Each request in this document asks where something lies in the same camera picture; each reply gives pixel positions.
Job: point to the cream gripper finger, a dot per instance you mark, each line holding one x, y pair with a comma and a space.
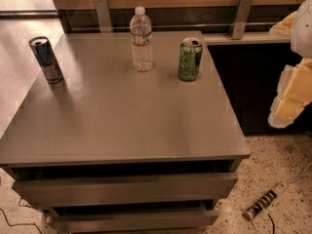
284, 26
294, 93

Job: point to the green soda can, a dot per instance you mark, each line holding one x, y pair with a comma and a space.
189, 59

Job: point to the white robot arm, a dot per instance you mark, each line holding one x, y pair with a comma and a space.
301, 31

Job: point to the blue silver energy drink can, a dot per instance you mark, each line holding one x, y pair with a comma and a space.
44, 53

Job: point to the white power strip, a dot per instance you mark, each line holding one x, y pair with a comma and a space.
265, 200

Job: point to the clear plastic water bottle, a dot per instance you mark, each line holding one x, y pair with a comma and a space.
141, 35

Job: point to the lower grey drawer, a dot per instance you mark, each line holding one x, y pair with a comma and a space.
133, 222

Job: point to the grey drawer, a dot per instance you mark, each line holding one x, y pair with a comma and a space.
124, 190
133, 222

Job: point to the grey drawer cabinet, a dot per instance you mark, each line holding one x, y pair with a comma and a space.
108, 120

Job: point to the upper grey drawer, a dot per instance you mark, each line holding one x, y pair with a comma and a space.
124, 190

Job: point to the right metal bracket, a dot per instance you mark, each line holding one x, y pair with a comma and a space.
240, 20

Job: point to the metal bracket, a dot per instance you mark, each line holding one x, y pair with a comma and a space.
240, 20
103, 15

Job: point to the left metal bracket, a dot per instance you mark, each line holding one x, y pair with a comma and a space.
103, 15

